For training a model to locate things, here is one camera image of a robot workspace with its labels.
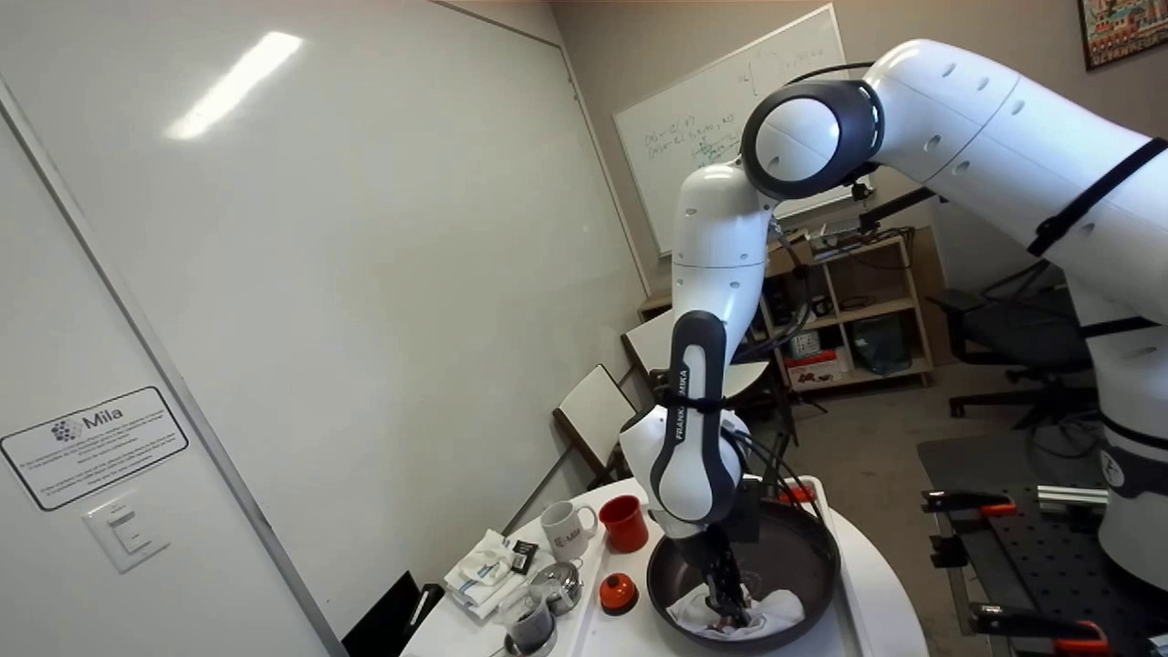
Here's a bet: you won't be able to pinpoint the black bag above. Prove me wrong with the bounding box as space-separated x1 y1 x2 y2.
847 315 915 377

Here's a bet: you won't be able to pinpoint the white wall sign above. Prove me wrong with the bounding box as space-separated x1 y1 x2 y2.
0 384 195 513

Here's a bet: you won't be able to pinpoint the red and white box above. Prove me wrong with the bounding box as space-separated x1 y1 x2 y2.
785 347 843 390

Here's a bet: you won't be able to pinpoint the wooden shelf unit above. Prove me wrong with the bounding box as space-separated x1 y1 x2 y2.
764 229 943 399

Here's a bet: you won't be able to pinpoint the white napkin red stripes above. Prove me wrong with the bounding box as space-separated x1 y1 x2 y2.
664 583 810 646

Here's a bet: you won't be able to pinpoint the black office chair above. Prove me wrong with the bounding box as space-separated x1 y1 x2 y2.
937 266 1101 432

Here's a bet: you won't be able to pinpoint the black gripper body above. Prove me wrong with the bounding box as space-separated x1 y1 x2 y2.
688 523 757 601

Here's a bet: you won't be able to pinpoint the white light switch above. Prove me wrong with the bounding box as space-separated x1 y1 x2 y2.
81 487 171 575

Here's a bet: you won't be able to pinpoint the black frying pan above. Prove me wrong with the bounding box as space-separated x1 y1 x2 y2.
643 491 843 657

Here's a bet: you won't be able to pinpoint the framed wall picture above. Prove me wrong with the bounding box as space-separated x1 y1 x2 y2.
1072 0 1168 74

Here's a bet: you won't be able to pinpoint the large wall whiteboard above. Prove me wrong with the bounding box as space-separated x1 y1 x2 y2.
0 0 651 657

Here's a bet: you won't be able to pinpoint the black wall box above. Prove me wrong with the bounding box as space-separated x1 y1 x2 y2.
339 570 450 657

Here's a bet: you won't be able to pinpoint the small orange round object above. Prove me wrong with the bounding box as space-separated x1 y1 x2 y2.
596 570 643 618

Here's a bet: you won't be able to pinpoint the red mug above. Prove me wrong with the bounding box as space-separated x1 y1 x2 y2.
598 491 654 555

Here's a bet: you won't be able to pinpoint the white mug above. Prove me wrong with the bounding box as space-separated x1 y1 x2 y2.
535 495 601 567

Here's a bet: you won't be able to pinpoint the whiteboard with green writing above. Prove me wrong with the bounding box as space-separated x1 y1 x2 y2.
608 3 850 259

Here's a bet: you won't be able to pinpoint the silver aluminium bar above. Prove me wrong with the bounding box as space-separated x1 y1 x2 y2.
1034 482 1114 512

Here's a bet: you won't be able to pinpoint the round metal strainer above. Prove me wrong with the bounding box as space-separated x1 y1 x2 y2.
532 558 589 612

